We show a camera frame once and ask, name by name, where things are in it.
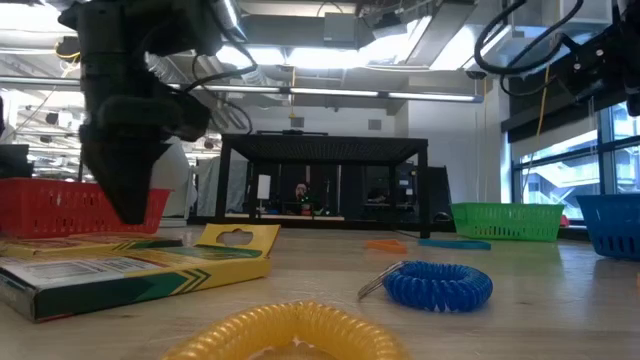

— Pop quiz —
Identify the yellow coil wristband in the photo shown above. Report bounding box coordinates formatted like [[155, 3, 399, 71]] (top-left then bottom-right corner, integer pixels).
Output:
[[159, 299, 411, 360]]

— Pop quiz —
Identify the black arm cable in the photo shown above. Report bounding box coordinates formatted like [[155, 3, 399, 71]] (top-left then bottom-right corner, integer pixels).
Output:
[[472, 0, 586, 99], [182, 29, 256, 136]]

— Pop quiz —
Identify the black ceiling device yellow cable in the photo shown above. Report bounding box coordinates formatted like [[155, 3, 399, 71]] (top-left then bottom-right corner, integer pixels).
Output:
[[53, 35, 84, 65]]

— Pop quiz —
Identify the red plastic basket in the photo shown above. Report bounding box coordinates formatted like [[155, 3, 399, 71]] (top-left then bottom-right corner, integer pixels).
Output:
[[0, 177, 171, 239]]

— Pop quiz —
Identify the black window frame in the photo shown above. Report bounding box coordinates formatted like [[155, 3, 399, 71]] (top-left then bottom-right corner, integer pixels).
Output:
[[509, 99, 640, 221]]

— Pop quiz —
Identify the green plastic basket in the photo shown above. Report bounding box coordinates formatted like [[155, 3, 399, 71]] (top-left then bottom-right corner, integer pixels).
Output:
[[449, 202, 566, 243]]

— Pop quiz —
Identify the grey cover sheet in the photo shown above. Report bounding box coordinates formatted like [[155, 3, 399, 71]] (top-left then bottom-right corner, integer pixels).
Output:
[[195, 156, 250, 217]]

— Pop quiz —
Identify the orange silicone band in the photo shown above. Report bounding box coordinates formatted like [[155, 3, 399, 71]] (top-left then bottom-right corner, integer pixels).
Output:
[[363, 238, 409, 255]]

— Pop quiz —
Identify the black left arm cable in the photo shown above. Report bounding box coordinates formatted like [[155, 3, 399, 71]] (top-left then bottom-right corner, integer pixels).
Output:
[[182, 29, 256, 136]]

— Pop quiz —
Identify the black monitor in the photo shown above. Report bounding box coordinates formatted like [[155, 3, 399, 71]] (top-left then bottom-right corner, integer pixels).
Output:
[[0, 143, 34, 180]]

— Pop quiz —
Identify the blue silicone band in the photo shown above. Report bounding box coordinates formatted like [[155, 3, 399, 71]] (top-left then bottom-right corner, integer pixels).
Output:
[[418, 238, 493, 251]]

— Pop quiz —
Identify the suspended linear ceiling light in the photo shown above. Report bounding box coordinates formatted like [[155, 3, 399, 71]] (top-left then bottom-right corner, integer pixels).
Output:
[[0, 74, 484, 104]]

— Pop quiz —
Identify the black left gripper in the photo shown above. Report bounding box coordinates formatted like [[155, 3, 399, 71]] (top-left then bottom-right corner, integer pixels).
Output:
[[78, 53, 175, 225]]

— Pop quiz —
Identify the black perforated metal desk riser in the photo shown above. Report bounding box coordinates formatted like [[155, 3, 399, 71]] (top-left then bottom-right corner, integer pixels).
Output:
[[214, 132, 431, 240]]

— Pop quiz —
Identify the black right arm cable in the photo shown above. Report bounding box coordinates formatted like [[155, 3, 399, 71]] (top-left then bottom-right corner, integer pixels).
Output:
[[472, 0, 586, 99]]

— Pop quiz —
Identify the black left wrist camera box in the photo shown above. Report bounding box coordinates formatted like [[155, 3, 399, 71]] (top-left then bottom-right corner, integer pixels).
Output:
[[172, 97, 211, 142]]

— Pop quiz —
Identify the blue coil wristband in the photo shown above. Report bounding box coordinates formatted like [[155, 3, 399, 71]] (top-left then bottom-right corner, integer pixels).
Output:
[[357, 259, 495, 314]]

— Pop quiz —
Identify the yellow green crayon box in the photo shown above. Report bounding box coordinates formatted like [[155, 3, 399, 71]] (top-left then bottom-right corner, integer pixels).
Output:
[[0, 223, 281, 324], [0, 232, 184, 257]]

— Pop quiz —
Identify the blue plastic basket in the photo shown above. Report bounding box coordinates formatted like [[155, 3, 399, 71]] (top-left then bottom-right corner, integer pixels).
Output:
[[574, 193, 640, 260]]

